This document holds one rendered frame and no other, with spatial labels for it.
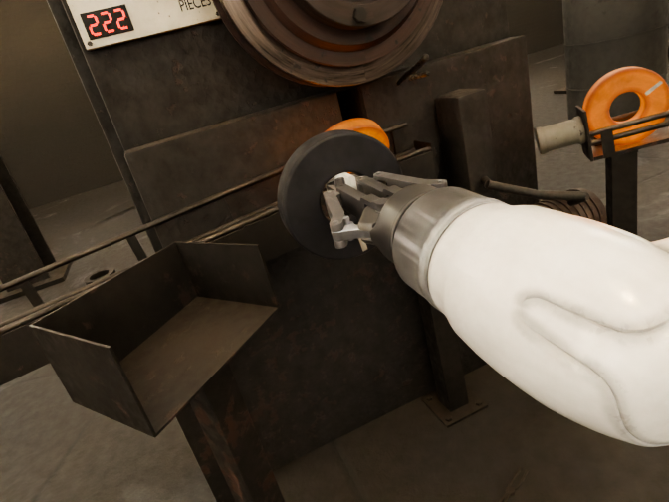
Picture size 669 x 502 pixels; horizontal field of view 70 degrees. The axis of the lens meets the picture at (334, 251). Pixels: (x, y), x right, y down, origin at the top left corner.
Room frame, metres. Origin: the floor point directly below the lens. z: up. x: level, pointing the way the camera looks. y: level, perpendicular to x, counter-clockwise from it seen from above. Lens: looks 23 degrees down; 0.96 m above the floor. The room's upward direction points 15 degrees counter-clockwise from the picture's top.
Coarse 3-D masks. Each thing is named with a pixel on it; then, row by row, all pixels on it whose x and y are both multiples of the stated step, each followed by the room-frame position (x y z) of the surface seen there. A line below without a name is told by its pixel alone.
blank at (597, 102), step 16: (608, 80) 0.95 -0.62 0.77; (624, 80) 0.95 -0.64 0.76; (640, 80) 0.94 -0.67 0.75; (656, 80) 0.93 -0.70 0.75; (592, 96) 0.96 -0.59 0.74; (608, 96) 0.95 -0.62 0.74; (640, 96) 0.95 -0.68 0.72; (656, 96) 0.93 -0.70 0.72; (592, 112) 0.96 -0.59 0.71; (608, 112) 0.95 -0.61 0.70; (640, 112) 0.95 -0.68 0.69; (656, 112) 0.93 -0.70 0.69; (592, 128) 0.96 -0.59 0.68; (624, 128) 0.95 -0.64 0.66; (624, 144) 0.95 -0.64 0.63
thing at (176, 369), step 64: (192, 256) 0.79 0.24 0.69; (256, 256) 0.69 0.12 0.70; (64, 320) 0.64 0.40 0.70; (128, 320) 0.71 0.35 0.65; (192, 320) 0.73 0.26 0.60; (256, 320) 0.67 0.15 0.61; (64, 384) 0.61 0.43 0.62; (128, 384) 0.48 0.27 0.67; (192, 384) 0.56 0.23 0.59; (256, 448) 0.66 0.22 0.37
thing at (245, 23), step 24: (240, 0) 0.93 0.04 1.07; (432, 0) 1.04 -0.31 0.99; (240, 24) 0.93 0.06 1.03; (432, 24) 1.04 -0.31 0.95; (264, 48) 0.94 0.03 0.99; (408, 48) 1.02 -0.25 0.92; (288, 72) 0.95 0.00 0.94; (312, 72) 0.96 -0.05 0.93; (336, 72) 0.97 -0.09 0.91; (360, 72) 0.99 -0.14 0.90; (384, 72) 1.00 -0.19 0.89
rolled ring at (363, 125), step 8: (352, 120) 0.94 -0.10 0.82; (360, 120) 0.94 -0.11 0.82; (368, 120) 0.96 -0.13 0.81; (336, 128) 0.92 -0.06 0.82; (344, 128) 0.92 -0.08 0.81; (352, 128) 0.92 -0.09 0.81; (360, 128) 0.92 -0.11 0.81; (368, 128) 0.93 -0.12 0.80; (376, 128) 0.94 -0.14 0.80; (376, 136) 0.95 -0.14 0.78; (384, 136) 0.96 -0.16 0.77; (384, 144) 0.97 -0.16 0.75
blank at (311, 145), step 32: (288, 160) 0.55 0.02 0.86; (320, 160) 0.53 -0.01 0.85; (352, 160) 0.54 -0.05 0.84; (384, 160) 0.55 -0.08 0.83; (288, 192) 0.52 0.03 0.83; (320, 192) 0.53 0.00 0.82; (288, 224) 0.52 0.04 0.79; (320, 224) 0.53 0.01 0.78; (320, 256) 0.53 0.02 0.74; (352, 256) 0.54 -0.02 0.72
